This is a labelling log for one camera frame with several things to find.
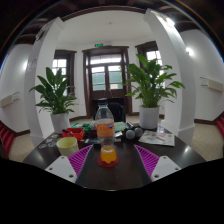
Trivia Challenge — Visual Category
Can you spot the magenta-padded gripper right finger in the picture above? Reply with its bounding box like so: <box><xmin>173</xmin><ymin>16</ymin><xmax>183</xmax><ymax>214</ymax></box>
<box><xmin>133</xmin><ymin>143</ymin><xmax>183</xmax><ymax>183</ymax></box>

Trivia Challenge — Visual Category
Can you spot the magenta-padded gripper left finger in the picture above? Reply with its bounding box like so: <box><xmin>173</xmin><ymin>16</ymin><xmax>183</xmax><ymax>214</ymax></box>
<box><xmin>44</xmin><ymin>143</ymin><xmax>94</xmax><ymax>184</ymax></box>

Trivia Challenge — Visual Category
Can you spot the clear bottle with orange drink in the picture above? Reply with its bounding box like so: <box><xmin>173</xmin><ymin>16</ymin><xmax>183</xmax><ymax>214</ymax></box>
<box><xmin>94</xmin><ymin>98</ymin><xmax>118</xmax><ymax>164</ymax></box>

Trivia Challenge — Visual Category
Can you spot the pale yellow cup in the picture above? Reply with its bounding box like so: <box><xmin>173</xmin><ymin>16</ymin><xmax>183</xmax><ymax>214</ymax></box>
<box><xmin>55</xmin><ymin>136</ymin><xmax>80</xmax><ymax>158</ymax></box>

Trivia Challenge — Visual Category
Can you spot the printed paper leaflet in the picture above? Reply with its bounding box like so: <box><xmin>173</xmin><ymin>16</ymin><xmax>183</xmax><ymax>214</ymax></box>
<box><xmin>138</xmin><ymin>129</ymin><xmax>176</xmax><ymax>147</ymax></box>

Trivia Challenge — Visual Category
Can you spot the red plastic box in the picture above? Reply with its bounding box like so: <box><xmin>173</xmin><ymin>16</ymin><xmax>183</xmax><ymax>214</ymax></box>
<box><xmin>61</xmin><ymin>127</ymin><xmax>86</xmax><ymax>141</ymax></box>

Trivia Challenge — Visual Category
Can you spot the black flat device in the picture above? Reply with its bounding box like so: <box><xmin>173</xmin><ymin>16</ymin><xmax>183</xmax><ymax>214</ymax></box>
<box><xmin>83</xmin><ymin>138</ymin><xmax>101</xmax><ymax>145</ymax></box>

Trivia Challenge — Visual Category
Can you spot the green printed box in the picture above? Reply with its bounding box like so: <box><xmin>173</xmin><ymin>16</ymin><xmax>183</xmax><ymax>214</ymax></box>
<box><xmin>70</xmin><ymin>122</ymin><xmax>90</xmax><ymax>129</ymax></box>

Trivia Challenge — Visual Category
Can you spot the red carpeted staircase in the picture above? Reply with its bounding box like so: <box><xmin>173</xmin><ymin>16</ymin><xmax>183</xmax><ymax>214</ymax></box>
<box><xmin>0</xmin><ymin>120</ymin><xmax>17</xmax><ymax>158</ymax></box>
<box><xmin>214</xmin><ymin>114</ymin><xmax>224</xmax><ymax>139</ymax></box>

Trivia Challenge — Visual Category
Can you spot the potted leafy plant white pot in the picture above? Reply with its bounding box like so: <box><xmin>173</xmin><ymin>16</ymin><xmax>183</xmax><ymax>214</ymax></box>
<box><xmin>123</xmin><ymin>53</ymin><xmax>186</xmax><ymax>130</ymax></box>
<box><xmin>28</xmin><ymin>66</ymin><xmax>78</xmax><ymax>134</ymax></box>

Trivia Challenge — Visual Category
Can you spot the dark wooden double door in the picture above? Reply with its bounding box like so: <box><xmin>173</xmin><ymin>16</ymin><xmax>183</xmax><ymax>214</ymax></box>
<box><xmin>82</xmin><ymin>45</ymin><xmax>133</xmax><ymax>118</ymax></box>

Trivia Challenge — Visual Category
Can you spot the dark-framed window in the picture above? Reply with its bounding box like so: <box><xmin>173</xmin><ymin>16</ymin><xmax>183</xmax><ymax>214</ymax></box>
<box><xmin>134</xmin><ymin>40</ymin><xmax>164</xmax><ymax>88</ymax></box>
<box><xmin>52</xmin><ymin>49</ymin><xmax>77</xmax><ymax>98</ymax></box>

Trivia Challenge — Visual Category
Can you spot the white wall radiator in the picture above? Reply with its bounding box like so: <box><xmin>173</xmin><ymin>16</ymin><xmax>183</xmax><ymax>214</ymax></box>
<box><xmin>0</xmin><ymin>92</ymin><xmax>20</xmax><ymax>108</ymax></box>
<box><xmin>199</xmin><ymin>76</ymin><xmax>224</xmax><ymax>93</ymax></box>

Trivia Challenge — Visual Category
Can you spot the glowing wall lamp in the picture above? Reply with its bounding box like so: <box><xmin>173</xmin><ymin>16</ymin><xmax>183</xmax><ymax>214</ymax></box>
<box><xmin>184</xmin><ymin>46</ymin><xmax>195</xmax><ymax>58</ymax></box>
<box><xmin>21</xmin><ymin>60</ymin><xmax>30</xmax><ymax>72</ymax></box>

